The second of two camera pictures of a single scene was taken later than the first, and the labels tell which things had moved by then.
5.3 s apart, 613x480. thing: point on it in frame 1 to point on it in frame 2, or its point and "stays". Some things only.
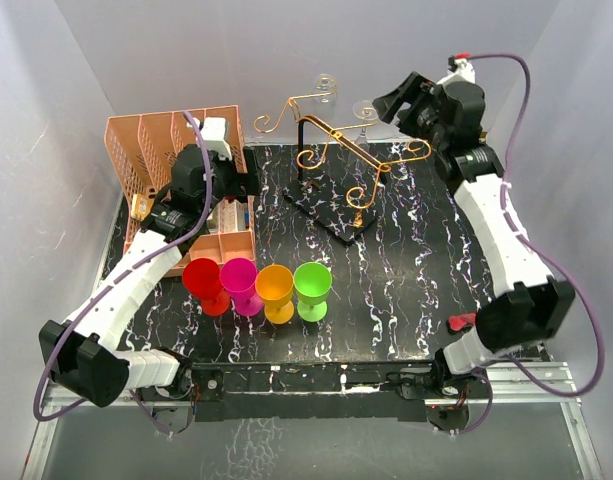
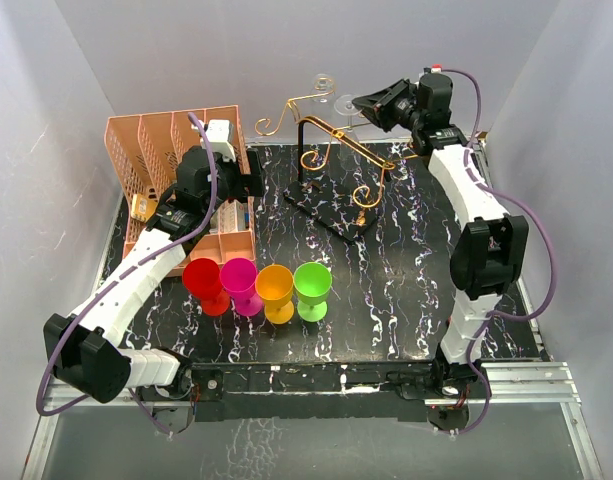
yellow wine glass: x=274 y=285 stays
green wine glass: x=312 y=285 stays
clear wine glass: x=363 y=110 to x=344 y=105
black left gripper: x=242 y=183 stays
